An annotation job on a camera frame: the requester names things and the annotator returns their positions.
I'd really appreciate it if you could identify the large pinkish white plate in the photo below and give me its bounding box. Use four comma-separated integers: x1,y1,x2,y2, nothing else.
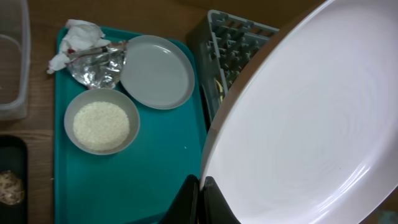
201,0,397,223

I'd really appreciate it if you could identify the yellow plastic spoon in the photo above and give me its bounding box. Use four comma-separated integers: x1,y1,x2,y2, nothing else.
215,79,224,103

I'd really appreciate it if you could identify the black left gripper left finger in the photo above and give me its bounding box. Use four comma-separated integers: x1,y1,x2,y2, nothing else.
159,174,199,224

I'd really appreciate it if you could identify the grey bowl of rice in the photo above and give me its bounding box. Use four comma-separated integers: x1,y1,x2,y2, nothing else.
63,89,141,155

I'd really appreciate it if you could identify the black plastic tray bin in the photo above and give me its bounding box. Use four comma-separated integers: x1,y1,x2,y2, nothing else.
1,135,28,224

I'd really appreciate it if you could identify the clear plastic bin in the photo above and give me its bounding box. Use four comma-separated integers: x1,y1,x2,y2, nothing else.
1,0,31,121

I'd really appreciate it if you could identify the grey plastic dishwasher rack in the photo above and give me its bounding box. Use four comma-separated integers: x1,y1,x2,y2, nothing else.
187,9,279,124

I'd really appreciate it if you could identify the small grey plate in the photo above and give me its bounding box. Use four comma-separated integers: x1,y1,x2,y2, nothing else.
120,35,195,110

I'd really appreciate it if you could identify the brown food scrap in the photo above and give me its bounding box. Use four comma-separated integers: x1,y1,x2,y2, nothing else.
1,170,25,205

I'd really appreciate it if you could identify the crumpled foil wrapper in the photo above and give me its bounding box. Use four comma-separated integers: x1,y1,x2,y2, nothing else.
66,40,127,89

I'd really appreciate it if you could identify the crumpled white napkin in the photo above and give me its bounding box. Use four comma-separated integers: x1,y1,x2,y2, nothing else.
47,19,111,74

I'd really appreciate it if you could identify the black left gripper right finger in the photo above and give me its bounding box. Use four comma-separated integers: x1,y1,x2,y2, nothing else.
201,176,240,224

